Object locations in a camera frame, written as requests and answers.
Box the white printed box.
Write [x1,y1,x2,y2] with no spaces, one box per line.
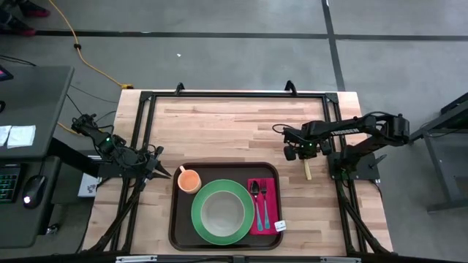
[78,172,102,199]

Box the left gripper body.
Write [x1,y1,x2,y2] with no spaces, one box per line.
[137,146,165,180]

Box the teal-handled spoon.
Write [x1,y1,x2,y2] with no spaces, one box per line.
[249,180,264,232]

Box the teal-handled fork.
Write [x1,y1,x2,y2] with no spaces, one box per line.
[260,178,271,231]

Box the yellow cable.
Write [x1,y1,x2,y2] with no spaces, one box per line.
[47,0,135,91]

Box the black side table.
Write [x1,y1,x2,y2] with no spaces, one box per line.
[403,91,468,213]

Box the brown plastic tray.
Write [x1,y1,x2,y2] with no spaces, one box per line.
[167,161,284,252]

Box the black backlit keyboard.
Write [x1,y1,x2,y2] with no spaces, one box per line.
[0,164,22,205]

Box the orange mug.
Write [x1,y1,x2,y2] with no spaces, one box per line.
[177,165,203,195]

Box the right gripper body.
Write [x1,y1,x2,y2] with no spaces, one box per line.
[284,135,333,162]

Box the white paper sheet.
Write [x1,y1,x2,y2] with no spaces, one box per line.
[0,125,12,148]
[7,125,37,150]

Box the grey desk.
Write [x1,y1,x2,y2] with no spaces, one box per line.
[0,65,76,249]

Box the red cloth napkin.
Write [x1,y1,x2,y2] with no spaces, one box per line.
[246,178,287,236]

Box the light grey bowl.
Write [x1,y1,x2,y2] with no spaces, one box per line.
[200,190,246,237]

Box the silver light bar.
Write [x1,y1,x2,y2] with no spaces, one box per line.
[115,255,159,263]
[320,256,362,263]

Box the green plate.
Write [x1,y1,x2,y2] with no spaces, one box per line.
[190,178,256,246]

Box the black device pink screen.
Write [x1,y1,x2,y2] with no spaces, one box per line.
[0,64,15,83]

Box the cream-handled knife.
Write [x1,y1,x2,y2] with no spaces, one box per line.
[302,157,314,181]

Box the black computer mouse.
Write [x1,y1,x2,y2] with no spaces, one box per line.
[21,174,48,210]

